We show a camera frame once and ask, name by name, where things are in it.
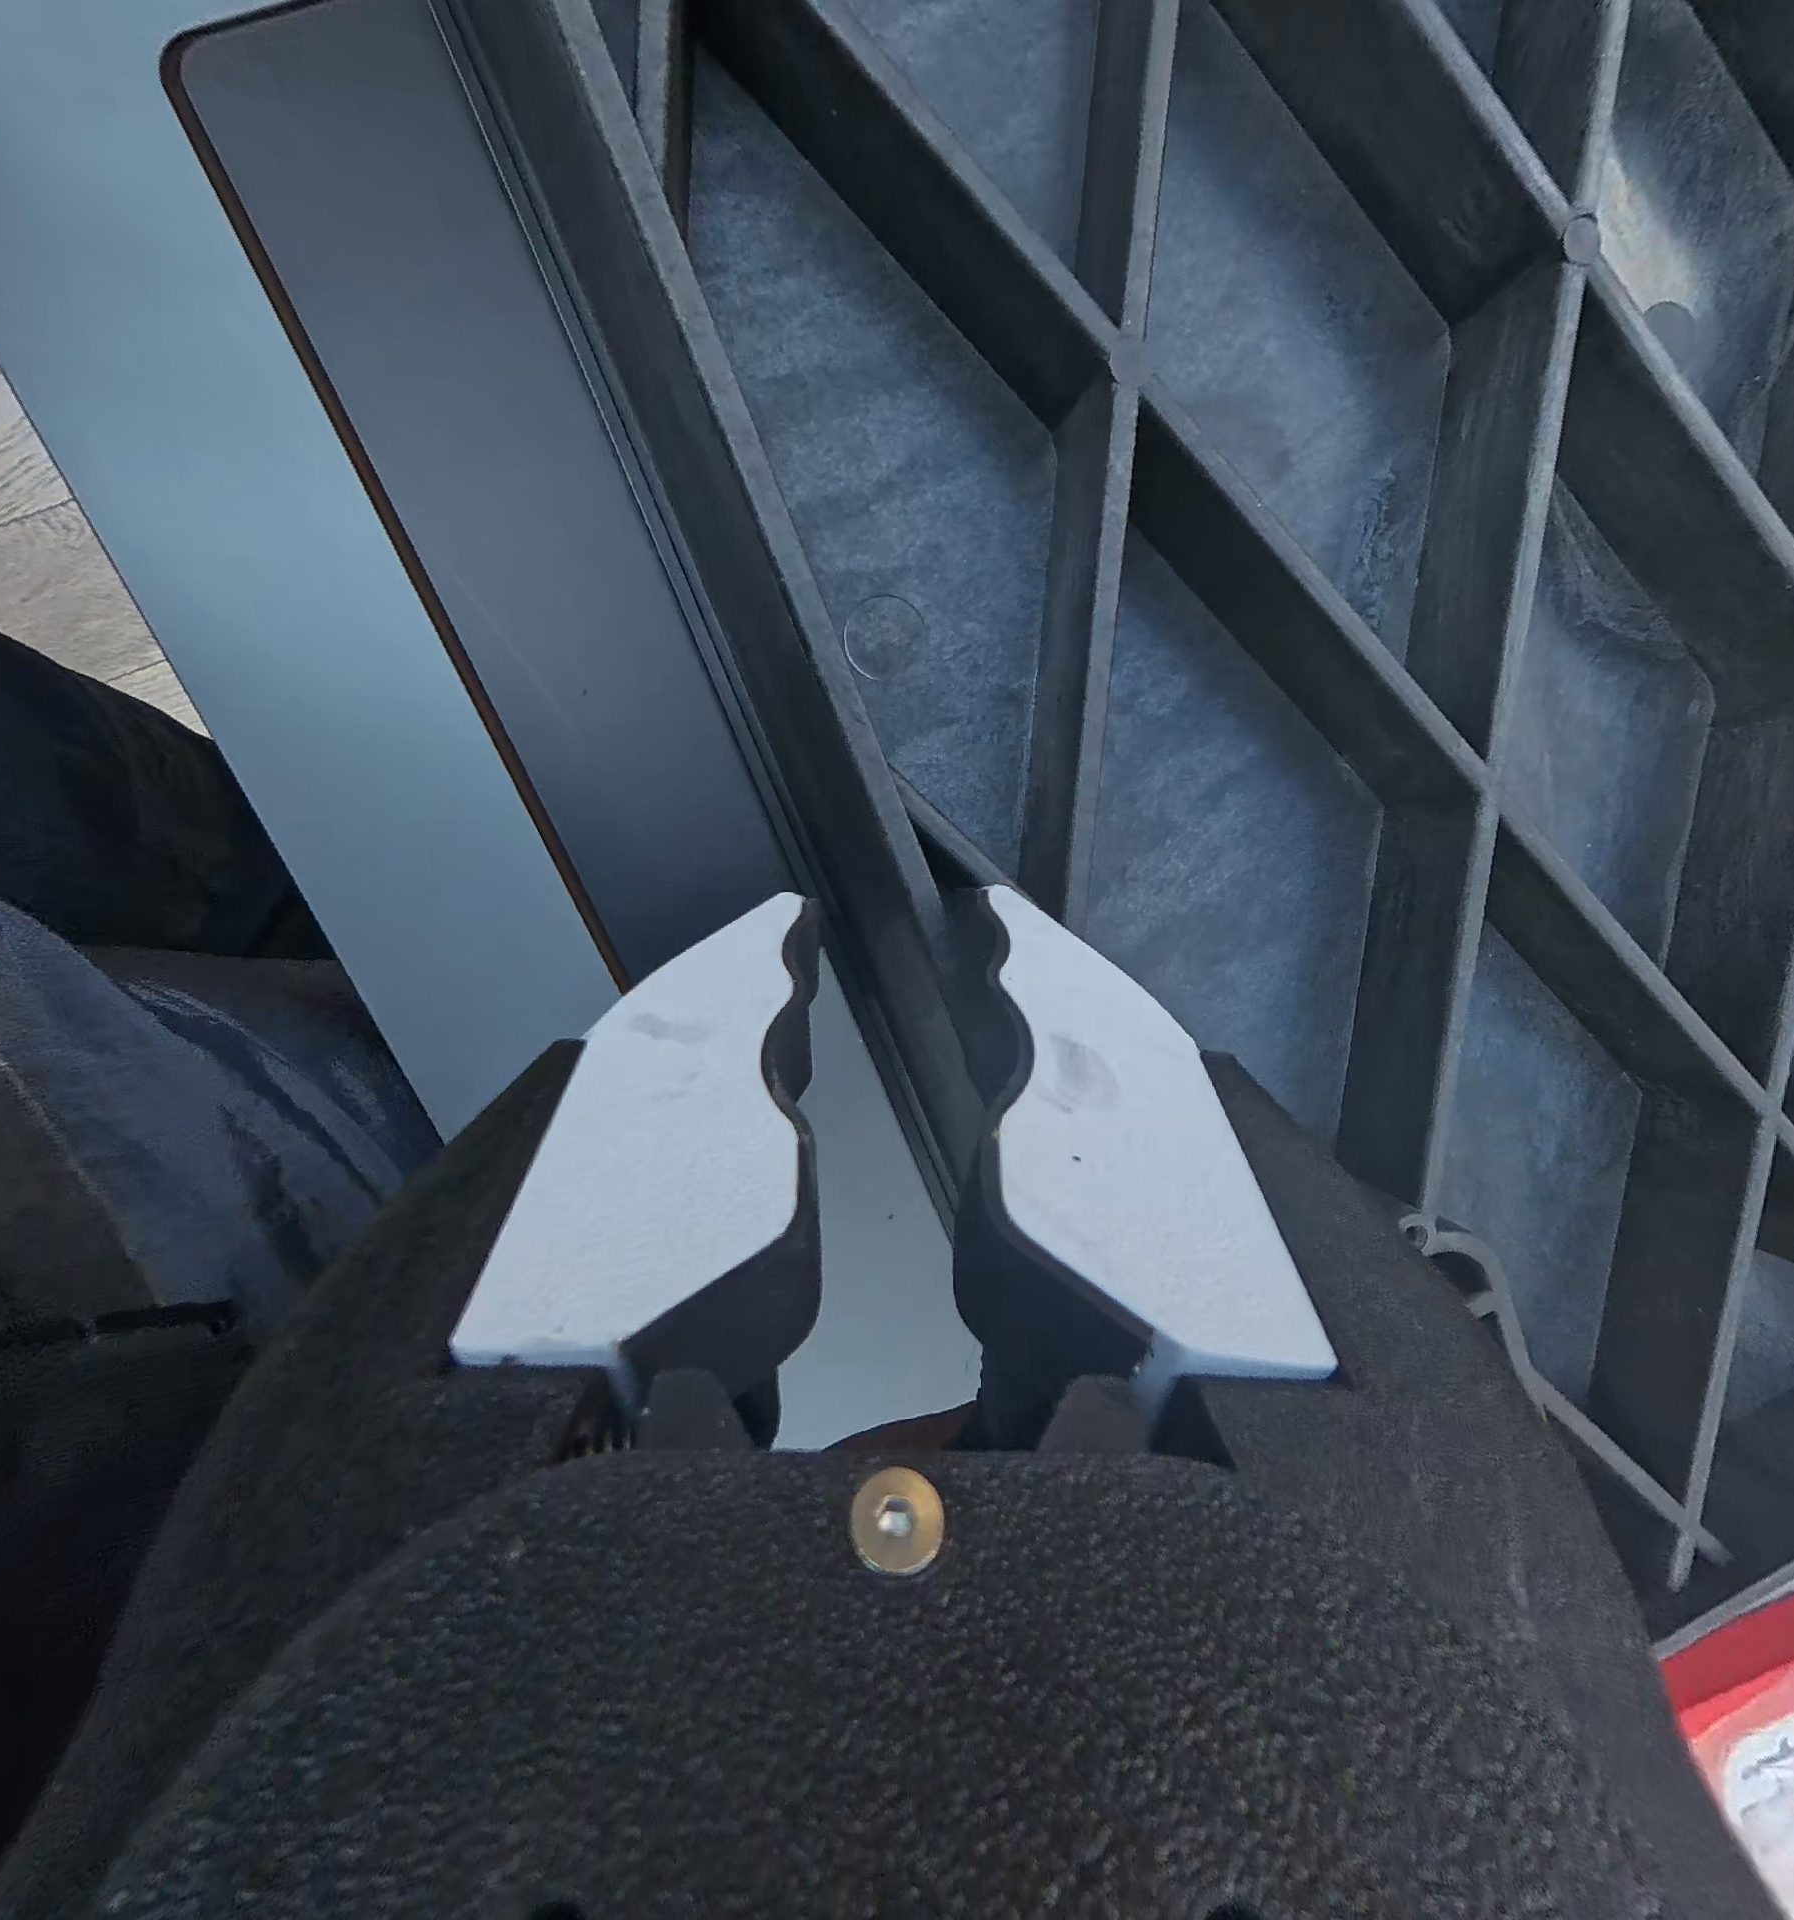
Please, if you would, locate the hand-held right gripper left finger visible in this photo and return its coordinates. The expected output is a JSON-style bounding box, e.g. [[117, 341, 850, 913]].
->
[[446, 893, 826, 1427]]

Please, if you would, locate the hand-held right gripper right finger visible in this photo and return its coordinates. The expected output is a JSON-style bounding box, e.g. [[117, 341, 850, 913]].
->
[[944, 882, 1343, 1454]]

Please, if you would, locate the black ribbed plastic panel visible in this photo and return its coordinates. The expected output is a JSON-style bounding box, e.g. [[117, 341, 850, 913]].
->
[[446, 0, 1794, 1591]]

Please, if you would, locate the grey desk with brown edge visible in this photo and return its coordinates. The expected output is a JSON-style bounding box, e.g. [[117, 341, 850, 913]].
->
[[0, 0, 633, 1142]]

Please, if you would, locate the person's right leg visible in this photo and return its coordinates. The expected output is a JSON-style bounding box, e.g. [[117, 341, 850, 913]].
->
[[0, 600, 450, 1322]]

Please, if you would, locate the red box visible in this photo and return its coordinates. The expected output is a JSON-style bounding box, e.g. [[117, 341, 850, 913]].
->
[[1653, 1560, 1794, 1920]]

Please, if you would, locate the dark glossy tablet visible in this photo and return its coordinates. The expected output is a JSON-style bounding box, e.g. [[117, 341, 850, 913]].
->
[[159, 0, 990, 1454]]

